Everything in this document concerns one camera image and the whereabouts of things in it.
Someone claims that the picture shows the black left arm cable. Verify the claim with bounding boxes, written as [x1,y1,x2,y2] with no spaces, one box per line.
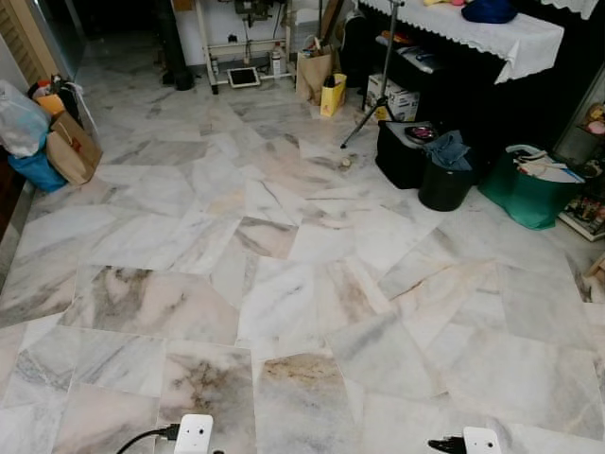
[116,425,181,454]

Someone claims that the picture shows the white lace tablecloth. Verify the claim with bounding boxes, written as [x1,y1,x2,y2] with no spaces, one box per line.
[359,0,565,84]

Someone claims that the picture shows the white cardboard box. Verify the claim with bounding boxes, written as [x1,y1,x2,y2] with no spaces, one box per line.
[367,74,422,122]

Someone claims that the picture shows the dark blue bag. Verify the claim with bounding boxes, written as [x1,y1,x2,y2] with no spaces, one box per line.
[461,0,518,25]

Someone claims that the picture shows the dark glass display cabinet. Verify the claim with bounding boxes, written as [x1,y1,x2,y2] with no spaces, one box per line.
[558,76,605,242]

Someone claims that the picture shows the white sewing machine table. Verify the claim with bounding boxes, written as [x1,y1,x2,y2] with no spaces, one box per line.
[194,0,294,96]

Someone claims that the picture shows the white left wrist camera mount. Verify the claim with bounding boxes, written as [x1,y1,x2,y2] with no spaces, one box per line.
[175,414,215,454]

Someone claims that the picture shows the green shopping bag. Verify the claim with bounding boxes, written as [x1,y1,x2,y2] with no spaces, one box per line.
[478,145,587,231]

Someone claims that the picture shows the blue plastic bag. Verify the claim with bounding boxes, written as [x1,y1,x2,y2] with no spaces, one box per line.
[8,147,67,194]

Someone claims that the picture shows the black tripod stand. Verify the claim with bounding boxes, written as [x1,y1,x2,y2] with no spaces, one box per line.
[340,0,407,149]

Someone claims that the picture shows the blue denim cloth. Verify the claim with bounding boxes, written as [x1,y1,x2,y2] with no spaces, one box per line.
[423,131,472,171]

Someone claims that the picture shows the black round bin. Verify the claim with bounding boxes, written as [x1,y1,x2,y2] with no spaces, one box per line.
[419,156,474,212]

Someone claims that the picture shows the white plastic bag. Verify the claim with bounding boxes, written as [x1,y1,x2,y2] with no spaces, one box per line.
[0,80,50,157]

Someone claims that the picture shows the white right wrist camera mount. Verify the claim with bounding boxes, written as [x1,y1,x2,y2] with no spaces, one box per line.
[463,428,502,454]

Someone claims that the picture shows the wide brown paper bag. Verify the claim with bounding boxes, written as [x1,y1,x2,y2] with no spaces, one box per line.
[45,112,103,186]

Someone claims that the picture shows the tall brown paper bag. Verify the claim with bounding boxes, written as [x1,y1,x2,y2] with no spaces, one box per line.
[295,47,337,105]

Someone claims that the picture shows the black storage box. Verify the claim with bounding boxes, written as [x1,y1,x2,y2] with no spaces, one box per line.
[375,120,441,190]

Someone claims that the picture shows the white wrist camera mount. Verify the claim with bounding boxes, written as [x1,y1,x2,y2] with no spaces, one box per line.
[175,414,215,454]
[463,428,502,454]

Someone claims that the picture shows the yellow paper bag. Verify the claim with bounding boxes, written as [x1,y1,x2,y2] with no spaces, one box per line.
[320,74,348,118]

